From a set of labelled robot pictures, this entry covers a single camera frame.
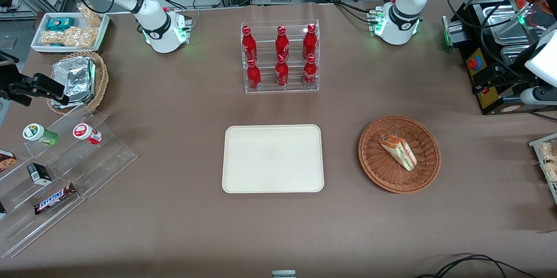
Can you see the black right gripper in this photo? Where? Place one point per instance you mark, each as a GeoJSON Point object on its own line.
{"type": "Point", "coordinates": [9, 85]}

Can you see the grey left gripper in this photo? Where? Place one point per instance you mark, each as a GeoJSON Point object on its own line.
{"type": "Point", "coordinates": [510, 79]}

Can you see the triangle sandwich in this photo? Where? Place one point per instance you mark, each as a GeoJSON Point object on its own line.
{"type": "Point", "coordinates": [400, 151]}

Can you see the light wicker basket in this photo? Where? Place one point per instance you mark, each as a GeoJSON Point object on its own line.
{"type": "Point", "coordinates": [101, 78]}

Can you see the brown round wicker basket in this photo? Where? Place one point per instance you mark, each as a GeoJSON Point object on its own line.
{"type": "Point", "coordinates": [426, 169]}

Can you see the cream plastic tray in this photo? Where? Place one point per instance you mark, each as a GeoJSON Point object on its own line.
{"type": "Point", "coordinates": [272, 158]}

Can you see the silver foil container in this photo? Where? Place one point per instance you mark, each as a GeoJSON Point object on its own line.
{"type": "Point", "coordinates": [76, 80]}

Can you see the green yogurt cup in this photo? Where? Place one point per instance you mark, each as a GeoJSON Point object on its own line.
{"type": "Point", "coordinates": [39, 133]}

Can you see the black control box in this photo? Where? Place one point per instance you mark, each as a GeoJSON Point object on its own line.
{"type": "Point", "coordinates": [491, 78]}

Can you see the white rectangular snack bin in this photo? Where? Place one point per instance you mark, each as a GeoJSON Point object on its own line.
{"type": "Point", "coordinates": [39, 43]}

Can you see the clear snack rack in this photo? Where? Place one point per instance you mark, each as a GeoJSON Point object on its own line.
{"type": "Point", "coordinates": [536, 147]}

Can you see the clear nut snack bag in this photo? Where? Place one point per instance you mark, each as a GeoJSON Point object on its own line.
{"type": "Point", "coordinates": [549, 151]}
{"type": "Point", "coordinates": [551, 172]}

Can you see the large clear peanut snack bag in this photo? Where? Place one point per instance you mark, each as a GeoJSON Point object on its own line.
{"type": "Point", "coordinates": [74, 38]}

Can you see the red yogurt cup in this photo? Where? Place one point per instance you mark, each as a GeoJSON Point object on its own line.
{"type": "Point", "coordinates": [85, 132]}

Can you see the red emergency stop button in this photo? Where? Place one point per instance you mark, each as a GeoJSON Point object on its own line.
{"type": "Point", "coordinates": [474, 63]}

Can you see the teal snack packet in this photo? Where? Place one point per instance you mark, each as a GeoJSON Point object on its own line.
{"type": "Point", "coordinates": [59, 23]}

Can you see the steel food pan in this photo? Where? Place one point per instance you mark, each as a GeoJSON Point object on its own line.
{"type": "Point", "coordinates": [504, 25]}

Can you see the brown cookie box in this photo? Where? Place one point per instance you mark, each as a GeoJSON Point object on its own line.
{"type": "Point", "coordinates": [6, 160]}

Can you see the small black box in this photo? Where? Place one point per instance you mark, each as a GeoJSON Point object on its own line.
{"type": "Point", "coordinates": [40, 173]}

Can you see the small clear peanut snack bag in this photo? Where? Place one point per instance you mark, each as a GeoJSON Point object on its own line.
{"type": "Point", "coordinates": [90, 15]}

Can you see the clear acrylic step rack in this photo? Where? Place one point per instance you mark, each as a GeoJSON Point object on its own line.
{"type": "Point", "coordinates": [100, 160]}

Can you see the grey metal cylinder device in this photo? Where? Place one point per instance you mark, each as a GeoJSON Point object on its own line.
{"type": "Point", "coordinates": [453, 34]}

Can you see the Snickers chocolate bar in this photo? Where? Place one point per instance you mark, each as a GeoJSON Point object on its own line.
{"type": "Point", "coordinates": [54, 199]}

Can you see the dark snack packet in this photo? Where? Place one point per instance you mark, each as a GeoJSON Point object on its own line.
{"type": "Point", "coordinates": [2, 210]}

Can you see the red cola bottle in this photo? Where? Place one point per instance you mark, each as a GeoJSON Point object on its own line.
{"type": "Point", "coordinates": [282, 45]}
{"type": "Point", "coordinates": [248, 45]}
{"type": "Point", "coordinates": [309, 43]}
{"type": "Point", "coordinates": [310, 73]}

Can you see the red soda can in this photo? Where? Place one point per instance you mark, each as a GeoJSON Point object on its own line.
{"type": "Point", "coordinates": [253, 78]}
{"type": "Point", "coordinates": [282, 73]}

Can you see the clear acrylic bottle rack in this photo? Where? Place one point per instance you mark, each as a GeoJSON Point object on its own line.
{"type": "Point", "coordinates": [296, 88]}

